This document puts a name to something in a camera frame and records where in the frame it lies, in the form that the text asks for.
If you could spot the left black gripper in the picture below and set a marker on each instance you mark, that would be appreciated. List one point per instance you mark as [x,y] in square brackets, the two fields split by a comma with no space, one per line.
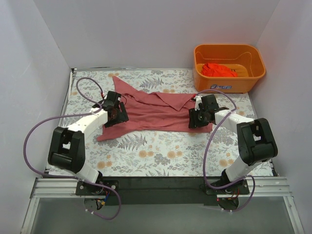
[119,114]

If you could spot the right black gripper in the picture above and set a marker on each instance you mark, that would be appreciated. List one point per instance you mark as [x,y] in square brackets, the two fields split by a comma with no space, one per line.
[194,118]

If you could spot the pink t shirt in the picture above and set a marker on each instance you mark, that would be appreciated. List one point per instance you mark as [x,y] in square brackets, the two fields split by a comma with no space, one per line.
[154,111]

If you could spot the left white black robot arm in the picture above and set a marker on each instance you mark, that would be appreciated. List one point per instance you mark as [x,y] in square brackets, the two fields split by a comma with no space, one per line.
[67,149]

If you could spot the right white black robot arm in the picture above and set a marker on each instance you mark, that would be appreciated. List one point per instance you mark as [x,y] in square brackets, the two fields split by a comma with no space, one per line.
[255,140]

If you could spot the floral patterned table mat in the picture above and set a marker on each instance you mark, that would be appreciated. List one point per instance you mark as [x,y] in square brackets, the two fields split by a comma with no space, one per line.
[149,153]

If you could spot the orange t shirt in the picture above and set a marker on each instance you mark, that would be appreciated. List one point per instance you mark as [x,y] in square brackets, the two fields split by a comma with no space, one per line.
[217,70]

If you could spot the orange plastic basket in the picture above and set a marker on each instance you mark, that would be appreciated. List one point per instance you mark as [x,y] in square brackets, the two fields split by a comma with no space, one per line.
[243,59]

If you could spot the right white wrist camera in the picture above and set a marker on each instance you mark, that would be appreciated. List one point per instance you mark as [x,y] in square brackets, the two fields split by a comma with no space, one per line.
[198,102]

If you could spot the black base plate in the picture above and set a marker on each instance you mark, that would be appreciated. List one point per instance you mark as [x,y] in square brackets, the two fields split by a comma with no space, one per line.
[161,190]

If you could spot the aluminium rail frame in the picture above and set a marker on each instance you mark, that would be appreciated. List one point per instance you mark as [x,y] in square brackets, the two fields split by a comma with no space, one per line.
[261,186]

